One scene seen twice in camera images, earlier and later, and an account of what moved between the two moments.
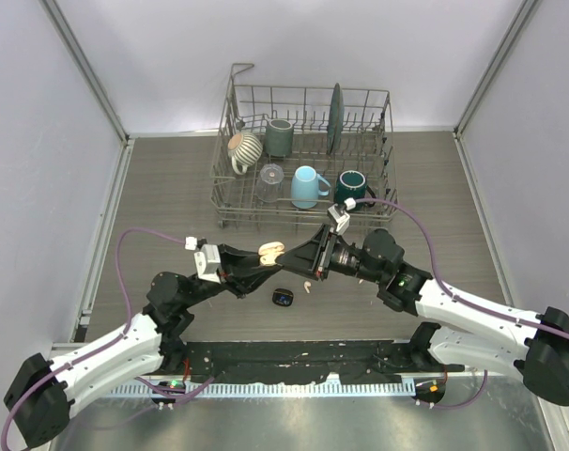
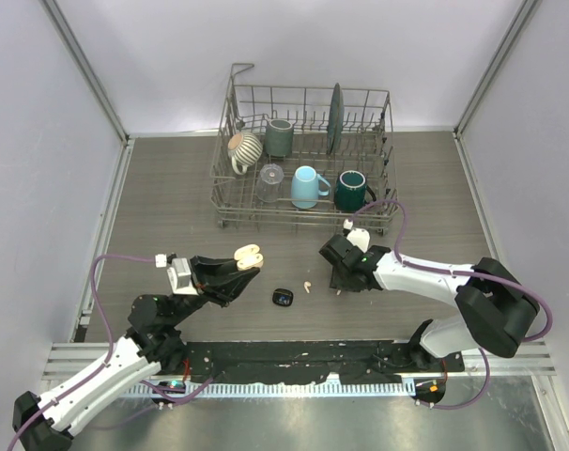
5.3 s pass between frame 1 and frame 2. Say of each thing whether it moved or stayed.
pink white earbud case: moved
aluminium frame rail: stayed
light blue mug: stayed
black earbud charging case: stayed
